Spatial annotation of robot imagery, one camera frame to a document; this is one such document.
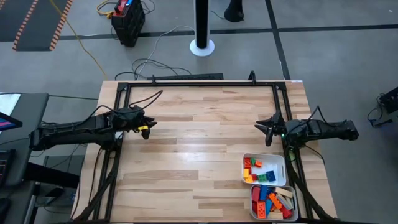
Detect black power strip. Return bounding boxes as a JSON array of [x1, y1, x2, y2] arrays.
[[146, 72, 225, 82]]

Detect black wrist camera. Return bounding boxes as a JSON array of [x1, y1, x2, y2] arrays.
[[123, 106, 144, 118], [269, 110, 285, 126]]

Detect dark grey desk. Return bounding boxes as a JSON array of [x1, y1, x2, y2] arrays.
[[0, 92, 50, 187]]

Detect black aluminium table frame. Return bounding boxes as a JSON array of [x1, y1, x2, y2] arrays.
[[71, 70, 340, 224]]

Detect black red equipment case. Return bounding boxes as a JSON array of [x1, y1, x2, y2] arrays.
[[111, 0, 146, 48]]

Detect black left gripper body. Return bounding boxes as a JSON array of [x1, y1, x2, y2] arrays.
[[111, 107, 149, 132]]

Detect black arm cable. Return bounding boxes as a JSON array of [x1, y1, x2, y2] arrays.
[[285, 105, 348, 138], [40, 105, 116, 129]]

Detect person's foot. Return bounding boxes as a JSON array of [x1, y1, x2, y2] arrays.
[[223, 0, 245, 23]]

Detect white plastic bin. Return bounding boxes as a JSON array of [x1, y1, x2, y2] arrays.
[[241, 152, 287, 187], [249, 185, 300, 222]]

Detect yellow floor cable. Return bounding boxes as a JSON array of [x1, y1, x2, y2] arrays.
[[49, 0, 116, 80]]

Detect backlit keyboard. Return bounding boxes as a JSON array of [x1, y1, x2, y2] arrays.
[[0, 149, 17, 187]]

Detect tablet with pink screen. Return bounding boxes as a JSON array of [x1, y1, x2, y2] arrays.
[[0, 111, 24, 132]]

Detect black floor cable bundle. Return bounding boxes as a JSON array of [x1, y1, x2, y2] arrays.
[[114, 57, 193, 82]]

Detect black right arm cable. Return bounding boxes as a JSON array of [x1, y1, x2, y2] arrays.
[[285, 105, 348, 138]]

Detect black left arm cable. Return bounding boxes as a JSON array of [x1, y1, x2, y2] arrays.
[[40, 105, 116, 129]]

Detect white floor cable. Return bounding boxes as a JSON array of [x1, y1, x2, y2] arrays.
[[136, 24, 196, 79]]

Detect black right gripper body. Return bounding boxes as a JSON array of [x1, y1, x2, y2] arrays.
[[279, 119, 309, 141]]

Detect white pole stand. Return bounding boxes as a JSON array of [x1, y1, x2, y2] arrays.
[[189, 0, 216, 57]]

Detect black striped-edge floor mat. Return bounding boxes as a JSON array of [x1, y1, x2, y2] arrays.
[[0, 0, 74, 52]]

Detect black device with cables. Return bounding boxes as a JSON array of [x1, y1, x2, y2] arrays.
[[366, 86, 398, 129]]

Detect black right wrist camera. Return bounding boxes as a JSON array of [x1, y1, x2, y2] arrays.
[[269, 110, 285, 126]]

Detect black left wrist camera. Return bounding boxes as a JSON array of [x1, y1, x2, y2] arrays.
[[123, 106, 144, 118]]

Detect white paper sheet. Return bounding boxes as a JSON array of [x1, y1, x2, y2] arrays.
[[0, 93, 22, 116]]

